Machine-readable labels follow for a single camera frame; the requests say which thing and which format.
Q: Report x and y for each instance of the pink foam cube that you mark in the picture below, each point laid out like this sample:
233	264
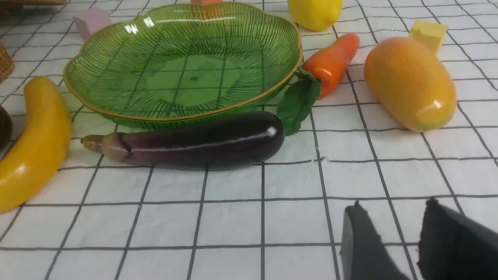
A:
90	21

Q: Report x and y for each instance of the yellow foam cube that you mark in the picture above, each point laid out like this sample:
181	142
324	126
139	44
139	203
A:
430	34

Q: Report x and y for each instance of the woven wicker basket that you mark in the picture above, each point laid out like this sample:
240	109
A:
6	63

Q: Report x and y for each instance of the green leaf-shaped plastic plate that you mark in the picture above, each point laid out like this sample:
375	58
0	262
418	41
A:
181	64

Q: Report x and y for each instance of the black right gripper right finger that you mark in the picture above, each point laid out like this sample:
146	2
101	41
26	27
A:
455	247

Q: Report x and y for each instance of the orange toy mango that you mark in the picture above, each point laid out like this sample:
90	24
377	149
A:
411	83

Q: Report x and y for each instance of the dark purple toy mangosteen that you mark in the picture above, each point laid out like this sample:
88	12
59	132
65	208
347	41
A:
6	128

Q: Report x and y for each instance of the white grid tablecloth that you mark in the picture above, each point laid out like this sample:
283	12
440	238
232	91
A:
282	220

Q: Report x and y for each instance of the orange foam cube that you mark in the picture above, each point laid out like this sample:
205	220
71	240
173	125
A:
205	2

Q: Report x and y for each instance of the yellow toy lemon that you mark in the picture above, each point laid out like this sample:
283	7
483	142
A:
315	15

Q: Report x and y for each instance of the purple toy eggplant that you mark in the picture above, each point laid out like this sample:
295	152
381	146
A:
221	144

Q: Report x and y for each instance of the orange toy carrot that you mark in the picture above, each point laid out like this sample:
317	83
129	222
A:
318	77

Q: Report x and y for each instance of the yellow toy banana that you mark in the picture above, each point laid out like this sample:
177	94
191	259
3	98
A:
41	148

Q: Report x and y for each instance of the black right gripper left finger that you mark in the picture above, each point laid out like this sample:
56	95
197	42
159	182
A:
363	255

